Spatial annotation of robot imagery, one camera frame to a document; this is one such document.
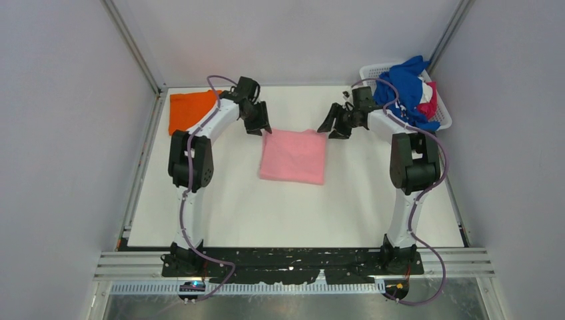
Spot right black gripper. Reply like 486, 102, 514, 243
318, 102, 361, 140

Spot pink t shirt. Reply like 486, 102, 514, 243
259, 129, 327, 185

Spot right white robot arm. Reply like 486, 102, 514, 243
317, 87, 441, 274

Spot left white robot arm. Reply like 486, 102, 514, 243
164, 77, 272, 276

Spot folded orange t shirt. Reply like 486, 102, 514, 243
168, 90, 217, 136

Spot blue t shirt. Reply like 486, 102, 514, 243
373, 55, 440, 131

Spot red white t shirt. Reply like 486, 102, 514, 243
416, 80, 438, 120

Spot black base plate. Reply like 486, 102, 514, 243
160, 246, 424, 285

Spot white slotted cable duct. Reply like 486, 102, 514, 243
110, 279, 385, 296

